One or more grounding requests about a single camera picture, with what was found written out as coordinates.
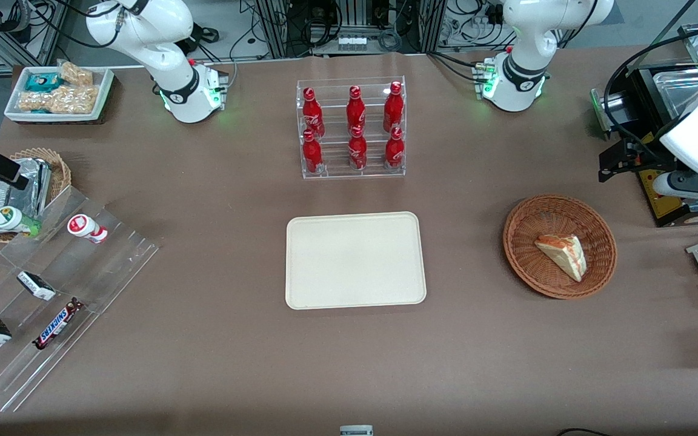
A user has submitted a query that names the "black food warmer machine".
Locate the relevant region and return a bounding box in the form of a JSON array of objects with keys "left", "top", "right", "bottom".
[{"left": 590, "top": 0, "right": 698, "bottom": 228}]

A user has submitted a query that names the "cream plastic tray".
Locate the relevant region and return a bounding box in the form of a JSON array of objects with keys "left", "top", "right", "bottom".
[{"left": 285, "top": 211, "right": 427, "bottom": 311}]

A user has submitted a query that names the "green yogurt drink bottle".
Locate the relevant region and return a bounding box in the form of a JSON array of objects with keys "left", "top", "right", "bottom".
[{"left": 0, "top": 206, "right": 42, "bottom": 238}]

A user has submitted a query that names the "stainless steel food pan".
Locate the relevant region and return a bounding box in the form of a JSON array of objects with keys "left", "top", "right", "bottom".
[{"left": 654, "top": 68, "right": 698, "bottom": 119}]

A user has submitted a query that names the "white rectangular snack tray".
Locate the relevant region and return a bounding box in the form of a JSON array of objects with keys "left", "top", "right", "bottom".
[{"left": 4, "top": 65, "right": 115, "bottom": 125}]

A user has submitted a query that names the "red yogurt drink bottle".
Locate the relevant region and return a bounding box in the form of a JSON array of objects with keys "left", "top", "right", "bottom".
[{"left": 67, "top": 214, "right": 108, "bottom": 245}]

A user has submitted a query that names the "clear acrylic tiered shelf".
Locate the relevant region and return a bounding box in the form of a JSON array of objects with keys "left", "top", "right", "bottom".
[{"left": 0, "top": 185, "right": 161, "bottom": 413}]

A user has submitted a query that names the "clear acrylic bottle rack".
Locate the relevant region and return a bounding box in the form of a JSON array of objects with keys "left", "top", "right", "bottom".
[{"left": 296, "top": 76, "right": 407, "bottom": 180}]

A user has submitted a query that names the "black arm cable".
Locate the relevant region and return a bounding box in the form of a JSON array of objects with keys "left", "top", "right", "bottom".
[{"left": 603, "top": 27, "right": 698, "bottom": 146}]

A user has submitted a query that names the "teal snack packet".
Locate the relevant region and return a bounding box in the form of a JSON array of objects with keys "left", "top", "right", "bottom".
[{"left": 25, "top": 73, "right": 62, "bottom": 93}]

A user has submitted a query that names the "triangular sandwich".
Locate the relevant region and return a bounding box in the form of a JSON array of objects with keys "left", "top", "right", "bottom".
[{"left": 534, "top": 234, "right": 587, "bottom": 283}]

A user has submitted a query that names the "red Coca-Cola bottle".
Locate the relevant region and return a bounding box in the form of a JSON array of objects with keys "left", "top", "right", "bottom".
[
  {"left": 302, "top": 87, "right": 325, "bottom": 139},
  {"left": 384, "top": 81, "right": 405, "bottom": 133},
  {"left": 302, "top": 129, "right": 324, "bottom": 174},
  {"left": 347, "top": 85, "right": 367, "bottom": 135},
  {"left": 348, "top": 125, "right": 368, "bottom": 171},
  {"left": 385, "top": 127, "right": 405, "bottom": 170}
]

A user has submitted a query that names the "small puffed rice snack bag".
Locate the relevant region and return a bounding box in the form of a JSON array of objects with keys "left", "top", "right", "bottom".
[{"left": 58, "top": 61, "right": 94, "bottom": 87}]

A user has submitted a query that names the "brown wicker basket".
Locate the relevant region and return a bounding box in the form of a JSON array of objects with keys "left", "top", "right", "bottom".
[{"left": 503, "top": 194, "right": 618, "bottom": 300}]

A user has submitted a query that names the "light tan wicker basket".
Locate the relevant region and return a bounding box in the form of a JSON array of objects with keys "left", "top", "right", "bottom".
[{"left": 0, "top": 148, "right": 72, "bottom": 243}]

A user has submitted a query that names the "large puffed rice snack bag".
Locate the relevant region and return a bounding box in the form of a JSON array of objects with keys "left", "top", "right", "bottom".
[{"left": 18, "top": 85, "right": 100, "bottom": 116}]

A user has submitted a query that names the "Snickers bar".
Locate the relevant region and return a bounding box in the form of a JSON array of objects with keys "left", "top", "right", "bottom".
[{"left": 33, "top": 298, "right": 84, "bottom": 351}]

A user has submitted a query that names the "aluminium frame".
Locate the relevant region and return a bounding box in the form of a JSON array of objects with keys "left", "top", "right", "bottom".
[{"left": 0, "top": 0, "right": 60, "bottom": 77}]

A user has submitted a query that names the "aluminium equipment rack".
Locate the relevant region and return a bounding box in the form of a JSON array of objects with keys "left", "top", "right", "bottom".
[{"left": 255, "top": 0, "right": 447, "bottom": 59}]

